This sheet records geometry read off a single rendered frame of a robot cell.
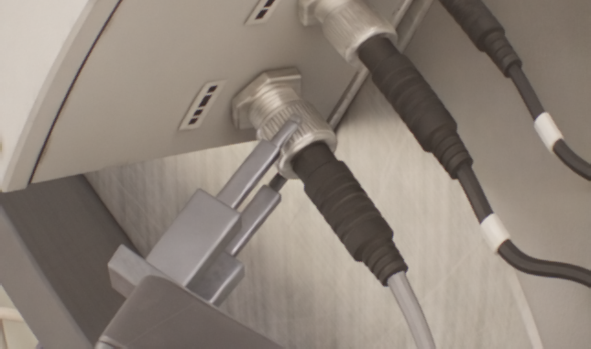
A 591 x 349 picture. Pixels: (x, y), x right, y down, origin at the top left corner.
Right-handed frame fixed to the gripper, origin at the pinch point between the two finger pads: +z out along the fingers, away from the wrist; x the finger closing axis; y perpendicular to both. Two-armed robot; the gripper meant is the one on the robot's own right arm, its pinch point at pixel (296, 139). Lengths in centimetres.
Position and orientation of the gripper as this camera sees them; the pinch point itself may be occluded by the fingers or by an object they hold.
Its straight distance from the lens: 85.0
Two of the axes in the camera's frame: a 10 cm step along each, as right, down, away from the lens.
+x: 0.0, -5.3, -8.5
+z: 5.6, -7.0, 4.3
